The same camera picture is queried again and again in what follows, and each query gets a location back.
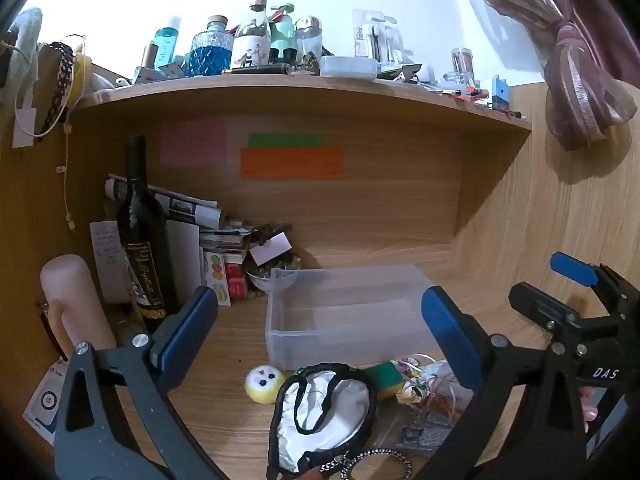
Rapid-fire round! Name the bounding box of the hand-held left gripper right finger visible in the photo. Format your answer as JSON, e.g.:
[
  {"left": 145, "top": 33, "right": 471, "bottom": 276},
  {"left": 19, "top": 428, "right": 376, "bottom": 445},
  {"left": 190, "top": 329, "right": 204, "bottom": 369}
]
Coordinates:
[{"left": 415, "top": 285, "right": 589, "bottom": 480}]

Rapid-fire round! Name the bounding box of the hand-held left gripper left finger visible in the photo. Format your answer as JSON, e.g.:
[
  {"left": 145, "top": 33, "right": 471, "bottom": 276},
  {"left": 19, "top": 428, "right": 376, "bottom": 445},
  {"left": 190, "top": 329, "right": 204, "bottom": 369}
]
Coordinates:
[{"left": 54, "top": 285, "right": 228, "bottom": 480}]

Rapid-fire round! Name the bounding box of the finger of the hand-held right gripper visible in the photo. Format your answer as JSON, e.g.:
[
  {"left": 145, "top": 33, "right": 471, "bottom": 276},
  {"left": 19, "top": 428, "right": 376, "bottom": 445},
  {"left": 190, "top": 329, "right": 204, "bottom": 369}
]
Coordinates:
[
  {"left": 549, "top": 252, "right": 632, "bottom": 317},
  {"left": 508, "top": 282, "right": 583, "bottom": 333}
]

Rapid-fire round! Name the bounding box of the green sponge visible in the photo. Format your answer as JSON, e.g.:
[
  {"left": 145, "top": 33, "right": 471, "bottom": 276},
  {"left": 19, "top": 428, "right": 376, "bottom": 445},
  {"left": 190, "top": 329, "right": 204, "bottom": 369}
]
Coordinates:
[{"left": 364, "top": 362, "right": 405, "bottom": 401}]

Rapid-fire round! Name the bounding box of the yellow owl plush toy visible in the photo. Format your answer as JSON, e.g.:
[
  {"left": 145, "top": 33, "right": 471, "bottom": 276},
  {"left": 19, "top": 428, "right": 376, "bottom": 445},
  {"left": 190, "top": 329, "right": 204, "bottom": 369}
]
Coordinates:
[{"left": 244, "top": 365, "right": 287, "bottom": 405}]

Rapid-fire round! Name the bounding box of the clear plastic storage bin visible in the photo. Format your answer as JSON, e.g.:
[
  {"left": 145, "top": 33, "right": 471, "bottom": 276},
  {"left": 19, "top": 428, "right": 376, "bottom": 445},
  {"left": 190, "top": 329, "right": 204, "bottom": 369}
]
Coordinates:
[{"left": 265, "top": 263, "right": 443, "bottom": 367}]

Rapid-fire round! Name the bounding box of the white cloth with black trim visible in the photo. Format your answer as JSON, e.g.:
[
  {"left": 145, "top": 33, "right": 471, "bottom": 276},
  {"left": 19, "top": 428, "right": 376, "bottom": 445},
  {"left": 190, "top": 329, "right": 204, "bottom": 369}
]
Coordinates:
[{"left": 268, "top": 362, "right": 378, "bottom": 477}]

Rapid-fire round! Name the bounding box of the person's right hand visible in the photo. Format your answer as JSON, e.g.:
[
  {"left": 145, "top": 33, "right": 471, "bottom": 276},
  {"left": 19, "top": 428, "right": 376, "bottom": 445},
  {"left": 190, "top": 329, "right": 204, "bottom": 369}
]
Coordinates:
[{"left": 579, "top": 386, "right": 602, "bottom": 433}]

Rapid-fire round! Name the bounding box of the fruit print card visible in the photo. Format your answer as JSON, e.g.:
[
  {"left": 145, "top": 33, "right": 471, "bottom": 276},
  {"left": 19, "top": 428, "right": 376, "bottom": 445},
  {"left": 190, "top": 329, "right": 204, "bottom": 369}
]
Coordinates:
[{"left": 202, "top": 251, "right": 235, "bottom": 307}]

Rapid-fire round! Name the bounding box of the red small box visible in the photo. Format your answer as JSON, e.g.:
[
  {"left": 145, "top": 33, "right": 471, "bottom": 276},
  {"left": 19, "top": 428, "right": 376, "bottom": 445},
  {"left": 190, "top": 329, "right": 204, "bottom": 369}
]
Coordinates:
[{"left": 224, "top": 260, "right": 251, "bottom": 301}]

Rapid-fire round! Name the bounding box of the white blank card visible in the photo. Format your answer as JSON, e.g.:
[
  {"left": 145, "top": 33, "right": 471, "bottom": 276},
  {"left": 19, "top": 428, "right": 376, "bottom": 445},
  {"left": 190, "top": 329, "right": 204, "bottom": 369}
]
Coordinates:
[{"left": 165, "top": 219, "right": 202, "bottom": 306}]

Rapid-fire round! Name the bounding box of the glass bowl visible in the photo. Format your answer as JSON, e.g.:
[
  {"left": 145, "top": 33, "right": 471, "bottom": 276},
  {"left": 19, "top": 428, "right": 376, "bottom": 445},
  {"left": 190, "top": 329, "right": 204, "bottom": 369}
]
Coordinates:
[{"left": 245, "top": 265, "right": 302, "bottom": 295}]

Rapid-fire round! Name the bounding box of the clear plastic bag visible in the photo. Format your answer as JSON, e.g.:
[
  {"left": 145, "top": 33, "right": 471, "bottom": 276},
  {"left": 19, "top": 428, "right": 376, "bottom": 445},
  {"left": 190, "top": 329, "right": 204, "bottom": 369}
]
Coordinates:
[{"left": 372, "top": 395, "right": 476, "bottom": 458}]

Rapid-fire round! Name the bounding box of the stack of papers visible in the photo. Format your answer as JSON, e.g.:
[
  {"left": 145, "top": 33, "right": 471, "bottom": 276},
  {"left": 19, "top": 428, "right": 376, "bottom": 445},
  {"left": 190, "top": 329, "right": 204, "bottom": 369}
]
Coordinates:
[{"left": 199, "top": 217, "right": 256, "bottom": 261}]

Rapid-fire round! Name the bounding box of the dark wine bottle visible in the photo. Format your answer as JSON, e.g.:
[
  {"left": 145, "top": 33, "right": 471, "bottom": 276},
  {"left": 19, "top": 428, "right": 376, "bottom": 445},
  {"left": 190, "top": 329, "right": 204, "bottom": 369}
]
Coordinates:
[{"left": 116, "top": 135, "right": 180, "bottom": 333}]

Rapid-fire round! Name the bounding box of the white paper note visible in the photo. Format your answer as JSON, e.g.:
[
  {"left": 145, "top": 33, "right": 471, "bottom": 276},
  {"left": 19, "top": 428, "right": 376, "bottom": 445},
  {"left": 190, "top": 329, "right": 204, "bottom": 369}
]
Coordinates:
[{"left": 90, "top": 220, "right": 132, "bottom": 305}]

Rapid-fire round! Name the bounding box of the white paper tag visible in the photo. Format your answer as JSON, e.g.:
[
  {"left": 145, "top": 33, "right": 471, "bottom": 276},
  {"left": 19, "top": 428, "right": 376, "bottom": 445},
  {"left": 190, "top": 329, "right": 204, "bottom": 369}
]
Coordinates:
[{"left": 249, "top": 233, "right": 292, "bottom": 266}]

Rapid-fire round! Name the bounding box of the pale pink cylinder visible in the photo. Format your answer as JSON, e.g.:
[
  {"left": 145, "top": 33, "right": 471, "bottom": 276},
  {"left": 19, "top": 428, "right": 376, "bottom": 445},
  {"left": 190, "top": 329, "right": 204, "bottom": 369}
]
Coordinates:
[{"left": 40, "top": 255, "right": 118, "bottom": 361}]

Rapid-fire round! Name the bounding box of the rolled newspaper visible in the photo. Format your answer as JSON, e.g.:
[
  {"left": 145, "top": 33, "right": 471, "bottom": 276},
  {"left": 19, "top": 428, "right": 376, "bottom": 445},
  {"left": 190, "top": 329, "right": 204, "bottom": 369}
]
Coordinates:
[{"left": 104, "top": 174, "right": 223, "bottom": 228}]

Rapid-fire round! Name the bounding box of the white card with blue circle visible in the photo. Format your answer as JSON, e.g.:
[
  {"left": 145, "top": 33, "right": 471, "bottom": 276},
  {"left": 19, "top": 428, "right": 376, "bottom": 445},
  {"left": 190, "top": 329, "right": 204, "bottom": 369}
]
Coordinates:
[{"left": 22, "top": 357, "right": 71, "bottom": 447}]

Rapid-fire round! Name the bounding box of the pink sticky note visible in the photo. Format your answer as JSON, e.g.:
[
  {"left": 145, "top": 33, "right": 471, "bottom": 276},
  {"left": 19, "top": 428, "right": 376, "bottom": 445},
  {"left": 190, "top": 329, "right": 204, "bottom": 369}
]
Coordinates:
[{"left": 160, "top": 120, "right": 227, "bottom": 164}]

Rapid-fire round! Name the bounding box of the blue plastic gadget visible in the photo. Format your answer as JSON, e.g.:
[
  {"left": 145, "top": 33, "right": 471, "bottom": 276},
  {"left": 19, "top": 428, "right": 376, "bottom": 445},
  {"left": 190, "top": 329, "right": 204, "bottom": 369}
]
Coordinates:
[{"left": 490, "top": 75, "right": 510, "bottom": 110}]

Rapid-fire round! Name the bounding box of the orange sticky note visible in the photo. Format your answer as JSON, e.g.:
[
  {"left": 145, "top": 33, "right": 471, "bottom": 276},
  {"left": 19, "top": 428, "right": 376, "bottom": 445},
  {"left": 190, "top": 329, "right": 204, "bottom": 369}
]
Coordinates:
[{"left": 240, "top": 147, "right": 345, "bottom": 181}]

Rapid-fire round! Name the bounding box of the green sticky note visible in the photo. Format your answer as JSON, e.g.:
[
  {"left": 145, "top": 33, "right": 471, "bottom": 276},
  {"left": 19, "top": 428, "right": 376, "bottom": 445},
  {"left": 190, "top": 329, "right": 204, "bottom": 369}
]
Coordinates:
[{"left": 247, "top": 133, "right": 323, "bottom": 149}]

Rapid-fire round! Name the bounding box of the pink curtain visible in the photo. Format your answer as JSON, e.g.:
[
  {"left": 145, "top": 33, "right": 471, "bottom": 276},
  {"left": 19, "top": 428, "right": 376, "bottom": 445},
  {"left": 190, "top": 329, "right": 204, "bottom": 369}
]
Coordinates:
[{"left": 450, "top": 0, "right": 638, "bottom": 152}]

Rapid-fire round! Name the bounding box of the small glass jar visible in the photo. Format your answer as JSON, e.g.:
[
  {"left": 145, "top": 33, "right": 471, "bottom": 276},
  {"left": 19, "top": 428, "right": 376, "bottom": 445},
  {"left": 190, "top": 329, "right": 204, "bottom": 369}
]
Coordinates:
[{"left": 450, "top": 47, "right": 476, "bottom": 86}]

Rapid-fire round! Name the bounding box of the wooden shelf board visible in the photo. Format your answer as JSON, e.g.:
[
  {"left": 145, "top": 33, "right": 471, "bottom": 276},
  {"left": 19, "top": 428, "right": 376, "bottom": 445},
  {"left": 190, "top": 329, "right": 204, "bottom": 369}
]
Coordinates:
[{"left": 70, "top": 72, "right": 533, "bottom": 133}]

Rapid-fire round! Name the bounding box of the black cylinder pen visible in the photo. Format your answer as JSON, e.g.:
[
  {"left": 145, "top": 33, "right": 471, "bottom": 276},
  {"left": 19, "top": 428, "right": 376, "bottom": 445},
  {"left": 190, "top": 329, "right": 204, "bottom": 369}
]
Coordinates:
[{"left": 222, "top": 64, "right": 292, "bottom": 76}]

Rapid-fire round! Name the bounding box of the cut glass blue bottle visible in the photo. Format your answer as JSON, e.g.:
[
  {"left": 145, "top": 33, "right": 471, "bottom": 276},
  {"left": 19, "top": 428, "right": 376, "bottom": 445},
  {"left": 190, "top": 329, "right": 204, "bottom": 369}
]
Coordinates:
[{"left": 190, "top": 15, "right": 236, "bottom": 77}]

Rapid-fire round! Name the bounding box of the white plastic box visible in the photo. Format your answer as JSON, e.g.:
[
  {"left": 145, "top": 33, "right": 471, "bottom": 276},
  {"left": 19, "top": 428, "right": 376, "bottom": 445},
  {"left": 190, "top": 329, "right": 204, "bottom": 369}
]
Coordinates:
[{"left": 319, "top": 55, "right": 378, "bottom": 81}]

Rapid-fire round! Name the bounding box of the teal liquid bottle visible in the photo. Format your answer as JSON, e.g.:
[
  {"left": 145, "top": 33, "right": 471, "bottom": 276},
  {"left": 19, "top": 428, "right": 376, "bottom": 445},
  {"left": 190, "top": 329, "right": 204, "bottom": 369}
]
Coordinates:
[{"left": 152, "top": 16, "right": 182, "bottom": 73}]

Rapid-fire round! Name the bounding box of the clear bottle with cartoon label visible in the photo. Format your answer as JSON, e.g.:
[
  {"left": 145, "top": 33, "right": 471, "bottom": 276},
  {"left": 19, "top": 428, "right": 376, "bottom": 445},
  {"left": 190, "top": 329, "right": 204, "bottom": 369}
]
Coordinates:
[{"left": 232, "top": 0, "right": 273, "bottom": 68}]

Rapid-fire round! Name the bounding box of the clear blister packaging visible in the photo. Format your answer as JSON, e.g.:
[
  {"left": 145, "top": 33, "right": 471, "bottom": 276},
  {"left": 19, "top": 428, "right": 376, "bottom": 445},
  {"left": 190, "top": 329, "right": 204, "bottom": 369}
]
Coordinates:
[{"left": 351, "top": 8, "right": 406, "bottom": 63}]

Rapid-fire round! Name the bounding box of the green pump bottle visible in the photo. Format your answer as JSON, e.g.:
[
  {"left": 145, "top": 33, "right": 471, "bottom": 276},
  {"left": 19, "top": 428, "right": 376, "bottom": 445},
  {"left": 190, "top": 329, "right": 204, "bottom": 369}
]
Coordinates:
[{"left": 267, "top": 2, "right": 298, "bottom": 63}]

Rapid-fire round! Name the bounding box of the white fluffy cloth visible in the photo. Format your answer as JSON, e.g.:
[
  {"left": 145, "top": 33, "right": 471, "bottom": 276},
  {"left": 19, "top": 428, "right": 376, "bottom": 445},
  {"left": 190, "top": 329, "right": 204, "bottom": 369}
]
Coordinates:
[{"left": 9, "top": 7, "right": 43, "bottom": 86}]

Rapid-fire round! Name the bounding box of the beaded chain bracelet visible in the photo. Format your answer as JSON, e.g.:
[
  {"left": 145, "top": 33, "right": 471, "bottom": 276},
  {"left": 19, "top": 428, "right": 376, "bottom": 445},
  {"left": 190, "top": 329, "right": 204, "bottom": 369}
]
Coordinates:
[{"left": 320, "top": 449, "right": 414, "bottom": 480}]

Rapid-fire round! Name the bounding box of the white cable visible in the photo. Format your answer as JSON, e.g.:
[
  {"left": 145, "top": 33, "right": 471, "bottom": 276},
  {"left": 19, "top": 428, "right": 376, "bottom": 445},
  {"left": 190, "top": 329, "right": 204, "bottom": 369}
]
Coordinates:
[{"left": 15, "top": 35, "right": 87, "bottom": 231}]

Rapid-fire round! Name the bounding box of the patterned woven strap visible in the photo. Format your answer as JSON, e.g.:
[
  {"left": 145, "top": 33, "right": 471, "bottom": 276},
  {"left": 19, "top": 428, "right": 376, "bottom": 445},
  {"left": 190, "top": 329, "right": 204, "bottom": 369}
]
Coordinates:
[{"left": 34, "top": 41, "right": 76, "bottom": 136}]

